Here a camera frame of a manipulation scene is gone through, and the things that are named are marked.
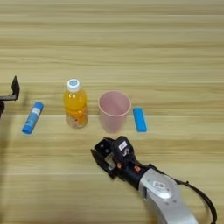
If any blue bar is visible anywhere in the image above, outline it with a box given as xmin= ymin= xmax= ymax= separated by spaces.
xmin=132 ymin=107 xmax=148 ymax=133

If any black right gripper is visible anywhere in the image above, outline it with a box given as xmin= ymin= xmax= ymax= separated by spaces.
xmin=90 ymin=136 xmax=151 ymax=191

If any blue glue stick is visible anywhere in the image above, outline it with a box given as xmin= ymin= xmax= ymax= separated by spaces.
xmin=21 ymin=101 xmax=45 ymax=136

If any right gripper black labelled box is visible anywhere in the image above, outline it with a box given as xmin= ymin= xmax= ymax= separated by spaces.
xmin=112 ymin=136 xmax=136 ymax=165

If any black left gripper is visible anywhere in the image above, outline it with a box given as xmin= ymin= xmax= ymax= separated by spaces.
xmin=0 ymin=75 xmax=21 ymax=118

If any orange juice bottle white cap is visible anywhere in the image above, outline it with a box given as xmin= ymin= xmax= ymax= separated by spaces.
xmin=63 ymin=78 xmax=89 ymax=130

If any pink plastic cup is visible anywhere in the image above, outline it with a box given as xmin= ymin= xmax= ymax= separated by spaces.
xmin=97 ymin=89 xmax=133 ymax=135

